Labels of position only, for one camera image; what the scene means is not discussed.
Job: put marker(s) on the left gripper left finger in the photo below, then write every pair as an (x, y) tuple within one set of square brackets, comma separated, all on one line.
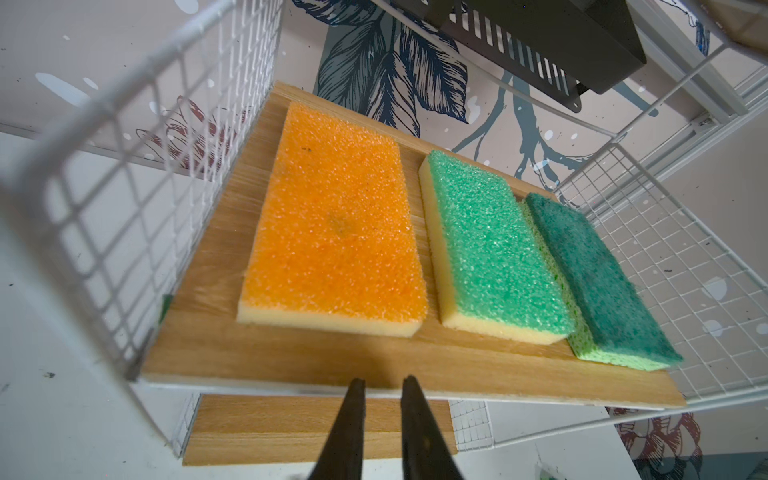
[(343, 453)]

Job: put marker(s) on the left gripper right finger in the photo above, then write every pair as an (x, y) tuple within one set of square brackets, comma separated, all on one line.
[(425, 454)]

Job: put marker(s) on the light green sponge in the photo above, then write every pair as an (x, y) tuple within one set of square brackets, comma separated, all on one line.
[(490, 275)]

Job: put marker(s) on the dark green sponge front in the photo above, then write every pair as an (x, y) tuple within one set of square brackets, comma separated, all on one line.
[(612, 324)]

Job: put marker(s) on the black box behind shelf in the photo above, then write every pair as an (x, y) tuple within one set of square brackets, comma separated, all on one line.
[(561, 48)]

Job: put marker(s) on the middle wooden shelf board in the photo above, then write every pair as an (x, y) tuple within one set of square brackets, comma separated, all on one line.
[(202, 346)]

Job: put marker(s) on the orange sponge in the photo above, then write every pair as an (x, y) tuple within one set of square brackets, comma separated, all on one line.
[(335, 248)]

